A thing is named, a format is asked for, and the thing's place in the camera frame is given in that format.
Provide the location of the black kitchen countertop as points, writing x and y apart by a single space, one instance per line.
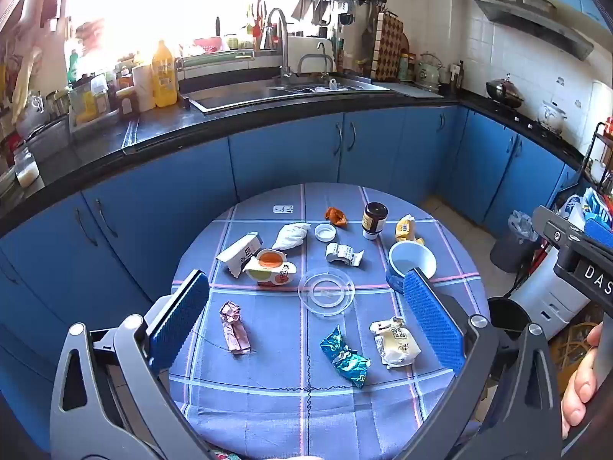
158 129

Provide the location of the black bin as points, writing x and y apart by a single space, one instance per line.
507 311

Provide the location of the yellow snack wrapper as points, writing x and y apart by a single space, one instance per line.
405 230

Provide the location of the dark glass jar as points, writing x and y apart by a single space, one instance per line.
375 220

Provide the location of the checkered wooden cutting board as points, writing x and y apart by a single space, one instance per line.
389 48

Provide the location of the teal foil wrapper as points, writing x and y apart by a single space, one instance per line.
345 357

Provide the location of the crumpled white plastic bag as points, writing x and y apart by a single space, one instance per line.
292 235

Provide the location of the small steel faucet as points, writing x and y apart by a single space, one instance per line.
318 60

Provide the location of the crumpled white printed label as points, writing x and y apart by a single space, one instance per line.
342 254

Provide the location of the black wok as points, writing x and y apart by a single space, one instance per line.
505 91

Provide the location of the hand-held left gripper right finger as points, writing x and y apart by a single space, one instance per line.
433 318

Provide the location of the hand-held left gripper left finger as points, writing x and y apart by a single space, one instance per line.
179 318

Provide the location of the small white round lid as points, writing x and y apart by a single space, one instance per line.
325 232

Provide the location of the blue kitchen cabinets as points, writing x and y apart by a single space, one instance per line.
287 158

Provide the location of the tall steel faucet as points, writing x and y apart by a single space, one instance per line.
282 43

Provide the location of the crumpled pink wrapper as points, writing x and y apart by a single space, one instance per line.
233 328

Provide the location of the white cooking pot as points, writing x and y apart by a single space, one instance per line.
553 117

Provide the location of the grey bin with bag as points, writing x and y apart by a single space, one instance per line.
512 244

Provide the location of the white paper towel roll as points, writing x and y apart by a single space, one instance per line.
142 87

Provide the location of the white tablecloth tag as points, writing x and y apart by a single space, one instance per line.
283 209

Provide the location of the pale green kettle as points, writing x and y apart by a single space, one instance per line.
428 72

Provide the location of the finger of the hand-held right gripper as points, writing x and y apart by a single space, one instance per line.
598 230
558 230

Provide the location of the person's right hand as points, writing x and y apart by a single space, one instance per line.
577 393

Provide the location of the clear round plastic lid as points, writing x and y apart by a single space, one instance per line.
326 292

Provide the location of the white and blue bowl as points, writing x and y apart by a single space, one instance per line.
412 258

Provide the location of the large orange juice bottle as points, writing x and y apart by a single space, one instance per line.
164 76

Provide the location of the white appliance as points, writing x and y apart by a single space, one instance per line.
550 292

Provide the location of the bag of colourful packets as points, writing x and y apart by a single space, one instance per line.
579 206

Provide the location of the blue plaid tablecloth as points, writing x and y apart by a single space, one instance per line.
297 393

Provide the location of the crumpled orange wrapper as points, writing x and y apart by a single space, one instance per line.
336 215

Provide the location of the steel range hood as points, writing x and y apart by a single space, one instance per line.
531 21

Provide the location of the white cup with orange lid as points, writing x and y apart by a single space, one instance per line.
270 268

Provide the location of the white and yellow bread packet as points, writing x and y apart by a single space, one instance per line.
397 345

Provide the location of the crushed white milk carton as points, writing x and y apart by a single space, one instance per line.
237 254

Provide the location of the steel kitchen sink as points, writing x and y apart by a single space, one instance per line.
268 93

